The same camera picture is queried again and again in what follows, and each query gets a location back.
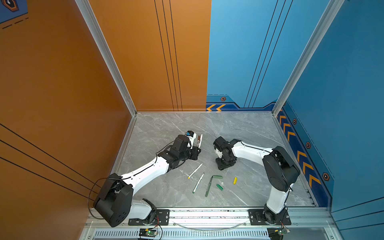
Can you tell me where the white pen yellow end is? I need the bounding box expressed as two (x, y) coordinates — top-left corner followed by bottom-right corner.
(188, 163), (203, 179)

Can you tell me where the dark green capped pen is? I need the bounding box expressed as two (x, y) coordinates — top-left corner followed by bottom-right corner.
(205, 175), (223, 197)

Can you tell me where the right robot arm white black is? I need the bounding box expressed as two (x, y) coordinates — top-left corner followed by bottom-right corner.
(213, 137), (301, 225)

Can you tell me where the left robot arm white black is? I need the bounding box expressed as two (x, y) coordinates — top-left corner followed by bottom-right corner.
(93, 131), (203, 227)

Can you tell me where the white pen green tip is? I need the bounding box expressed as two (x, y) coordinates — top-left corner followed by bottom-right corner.
(192, 173), (205, 194)

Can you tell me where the left green circuit board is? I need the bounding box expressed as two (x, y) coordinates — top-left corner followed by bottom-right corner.
(138, 229), (160, 240)

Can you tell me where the green circuit board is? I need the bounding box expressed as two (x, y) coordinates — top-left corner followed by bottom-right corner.
(138, 229), (160, 240)
(267, 228), (291, 240)

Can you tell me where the right green circuit board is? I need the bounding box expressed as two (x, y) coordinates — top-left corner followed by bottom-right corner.
(267, 228), (291, 240)

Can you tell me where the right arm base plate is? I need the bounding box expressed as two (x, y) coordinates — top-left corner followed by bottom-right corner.
(248, 208), (292, 226)

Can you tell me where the white cable on rail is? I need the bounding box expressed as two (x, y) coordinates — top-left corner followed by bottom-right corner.
(173, 221), (246, 232)

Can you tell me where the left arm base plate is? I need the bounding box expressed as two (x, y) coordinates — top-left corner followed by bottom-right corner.
(128, 209), (170, 226)

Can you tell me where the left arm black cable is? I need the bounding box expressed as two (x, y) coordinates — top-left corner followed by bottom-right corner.
(87, 177), (121, 212)

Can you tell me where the aluminium front rail frame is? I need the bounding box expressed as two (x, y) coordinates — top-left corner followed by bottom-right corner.
(80, 207), (343, 240)

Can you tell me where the left aluminium corner post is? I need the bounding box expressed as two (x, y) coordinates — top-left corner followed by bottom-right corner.
(74, 0), (138, 117)

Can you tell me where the aluminium corner post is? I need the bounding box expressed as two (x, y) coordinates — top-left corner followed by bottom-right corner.
(272, 0), (345, 117)
(74, 0), (138, 117)

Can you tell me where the right aluminium corner post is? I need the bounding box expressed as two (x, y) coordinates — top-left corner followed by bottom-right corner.
(272, 0), (345, 117)

